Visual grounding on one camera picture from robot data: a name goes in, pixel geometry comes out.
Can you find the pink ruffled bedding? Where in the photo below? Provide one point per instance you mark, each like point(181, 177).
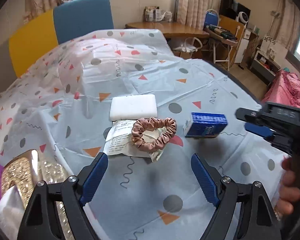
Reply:
point(285, 90)

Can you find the clear desk organizer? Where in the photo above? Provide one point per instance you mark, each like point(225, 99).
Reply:
point(155, 14)

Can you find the white printed wipes packet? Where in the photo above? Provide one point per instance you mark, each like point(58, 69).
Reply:
point(118, 141)

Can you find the multicolour sofa backrest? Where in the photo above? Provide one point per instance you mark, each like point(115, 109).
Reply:
point(54, 27)

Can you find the blue Tempo tissue pack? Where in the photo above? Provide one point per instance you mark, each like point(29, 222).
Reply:
point(205, 125)

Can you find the white sponge block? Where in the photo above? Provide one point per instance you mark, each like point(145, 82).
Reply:
point(133, 107)

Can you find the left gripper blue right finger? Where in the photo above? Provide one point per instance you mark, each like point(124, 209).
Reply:
point(208, 178)

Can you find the patterned white tablecloth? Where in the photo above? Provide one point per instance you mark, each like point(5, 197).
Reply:
point(61, 105)

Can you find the person right hand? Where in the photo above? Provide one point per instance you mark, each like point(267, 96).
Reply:
point(288, 193)

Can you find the white fan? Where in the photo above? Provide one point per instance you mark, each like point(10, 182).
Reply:
point(242, 17)

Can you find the wooden desk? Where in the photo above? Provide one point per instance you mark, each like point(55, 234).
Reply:
point(170, 29)

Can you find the gold ornate tissue box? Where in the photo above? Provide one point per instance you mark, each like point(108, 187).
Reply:
point(25, 170)

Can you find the white shelf unit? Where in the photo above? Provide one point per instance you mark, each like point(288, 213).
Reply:
point(269, 59)

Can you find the pink satin scrunchie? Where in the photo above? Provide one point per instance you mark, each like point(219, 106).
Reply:
point(152, 134)

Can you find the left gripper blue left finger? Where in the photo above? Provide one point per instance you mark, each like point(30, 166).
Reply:
point(90, 178)

